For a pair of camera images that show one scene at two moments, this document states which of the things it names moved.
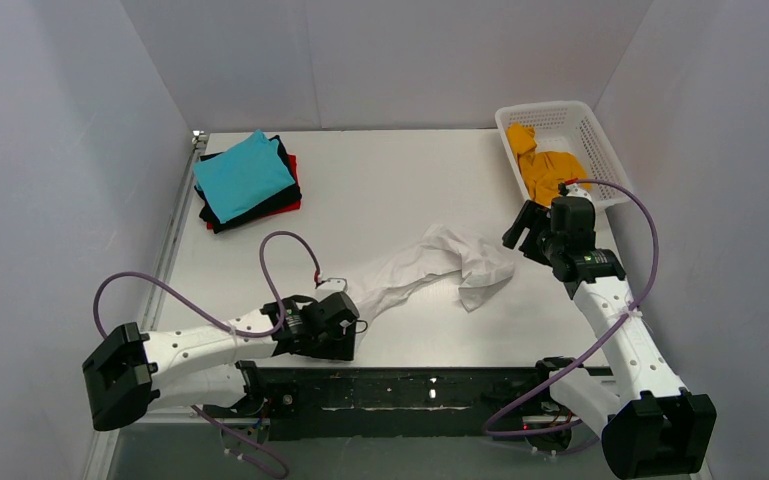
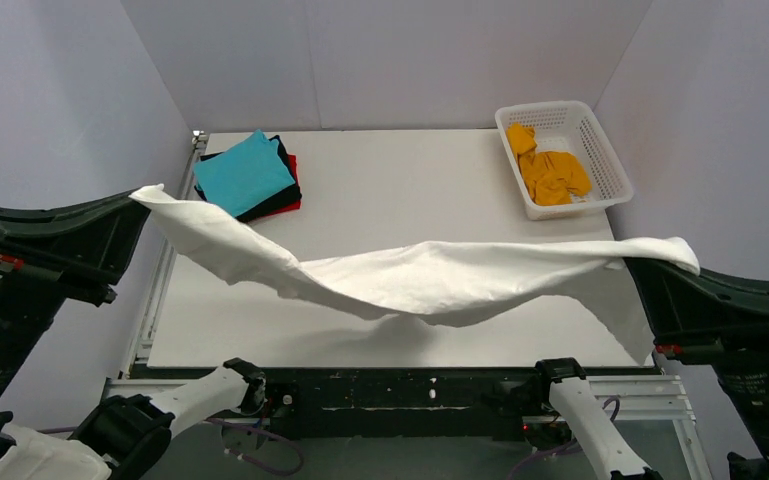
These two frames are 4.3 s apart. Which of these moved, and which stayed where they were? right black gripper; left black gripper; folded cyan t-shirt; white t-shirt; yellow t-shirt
Moved: left black gripper; white t-shirt; right black gripper
Stayed: folded cyan t-shirt; yellow t-shirt
